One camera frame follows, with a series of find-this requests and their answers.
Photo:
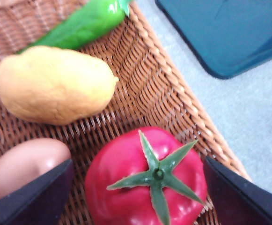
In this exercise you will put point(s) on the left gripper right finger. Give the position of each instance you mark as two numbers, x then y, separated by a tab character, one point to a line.
238	201

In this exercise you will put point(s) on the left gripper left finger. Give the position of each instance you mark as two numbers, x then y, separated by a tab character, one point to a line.
32	204

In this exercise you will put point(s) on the red tomato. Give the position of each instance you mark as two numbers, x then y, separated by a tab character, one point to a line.
126	168

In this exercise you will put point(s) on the pale brown egg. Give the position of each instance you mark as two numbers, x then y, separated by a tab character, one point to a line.
21	161

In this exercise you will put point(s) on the yellow-brown potato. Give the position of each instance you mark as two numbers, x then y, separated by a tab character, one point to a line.
56	86

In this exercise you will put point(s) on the brown wicker basket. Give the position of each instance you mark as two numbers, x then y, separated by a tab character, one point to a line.
149	89

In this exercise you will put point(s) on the dark rectangular tray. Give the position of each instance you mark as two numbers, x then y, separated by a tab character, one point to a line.
220	28

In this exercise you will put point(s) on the green chili pepper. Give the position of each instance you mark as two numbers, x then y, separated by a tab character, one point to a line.
84	28

